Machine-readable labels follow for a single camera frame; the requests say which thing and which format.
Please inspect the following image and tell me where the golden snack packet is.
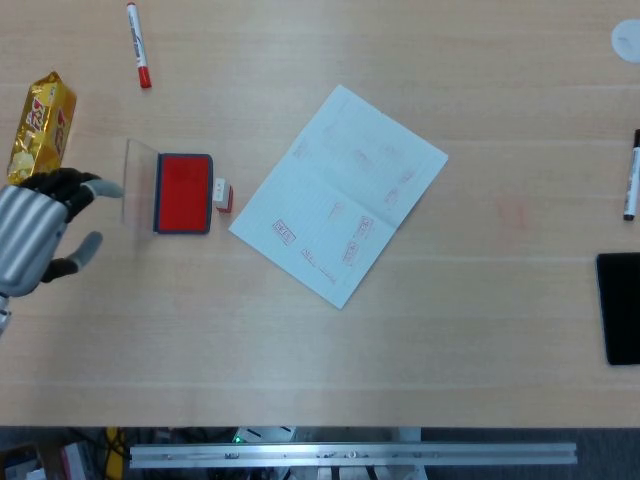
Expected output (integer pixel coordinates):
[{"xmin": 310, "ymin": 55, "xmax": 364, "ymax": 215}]
[{"xmin": 6, "ymin": 70, "xmax": 78, "ymax": 187}]

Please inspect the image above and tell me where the open lined notebook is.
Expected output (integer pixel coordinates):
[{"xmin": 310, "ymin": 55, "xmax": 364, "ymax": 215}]
[{"xmin": 228, "ymin": 84, "xmax": 450, "ymax": 311}]

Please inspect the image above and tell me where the small white red stamp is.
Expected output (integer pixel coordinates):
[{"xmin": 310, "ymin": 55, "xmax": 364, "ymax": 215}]
[{"xmin": 212, "ymin": 175, "xmax": 235, "ymax": 215}]

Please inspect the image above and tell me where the red whiteboard marker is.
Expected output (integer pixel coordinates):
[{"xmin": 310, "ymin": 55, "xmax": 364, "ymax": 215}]
[{"xmin": 125, "ymin": 2, "xmax": 153, "ymax": 90}]

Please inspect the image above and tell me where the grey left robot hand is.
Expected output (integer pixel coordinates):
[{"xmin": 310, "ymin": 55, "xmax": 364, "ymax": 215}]
[{"xmin": 0, "ymin": 168, "xmax": 125, "ymax": 300}]

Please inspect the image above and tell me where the white round grommet cover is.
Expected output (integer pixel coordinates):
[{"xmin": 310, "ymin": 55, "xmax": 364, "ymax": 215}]
[{"xmin": 610, "ymin": 18, "xmax": 640, "ymax": 64}]

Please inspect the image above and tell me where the black whiteboard marker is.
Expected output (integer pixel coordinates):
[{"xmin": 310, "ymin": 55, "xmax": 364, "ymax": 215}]
[{"xmin": 622, "ymin": 128, "xmax": 640, "ymax": 222}]

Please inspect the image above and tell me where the black smartphone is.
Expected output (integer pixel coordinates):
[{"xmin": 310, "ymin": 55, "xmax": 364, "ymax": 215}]
[{"xmin": 595, "ymin": 252, "xmax": 640, "ymax": 367}]

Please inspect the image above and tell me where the red ink pad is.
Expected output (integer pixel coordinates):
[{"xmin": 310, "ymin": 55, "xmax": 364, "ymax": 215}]
[{"xmin": 152, "ymin": 152, "xmax": 215, "ymax": 235}]

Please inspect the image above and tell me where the aluminium rail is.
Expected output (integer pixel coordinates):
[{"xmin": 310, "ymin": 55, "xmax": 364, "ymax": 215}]
[{"xmin": 128, "ymin": 441, "xmax": 579, "ymax": 470}]

